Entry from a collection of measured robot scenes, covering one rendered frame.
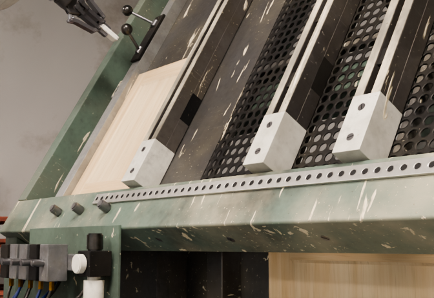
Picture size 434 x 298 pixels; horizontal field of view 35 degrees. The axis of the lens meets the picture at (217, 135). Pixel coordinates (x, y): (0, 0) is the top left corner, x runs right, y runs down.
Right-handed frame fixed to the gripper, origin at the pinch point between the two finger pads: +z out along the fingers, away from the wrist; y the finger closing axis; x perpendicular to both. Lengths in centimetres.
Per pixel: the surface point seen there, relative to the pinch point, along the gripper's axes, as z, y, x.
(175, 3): 12.5, -22.3, 7.1
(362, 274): 37, 65, 104
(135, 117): 14.1, 28.0, 20.5
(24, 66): 57, -113, -315
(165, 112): 9, 35, 49
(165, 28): 13.7, -11.9, 7.1
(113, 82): 16.6, 3.9, -16.9
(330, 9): 9, 16, 97
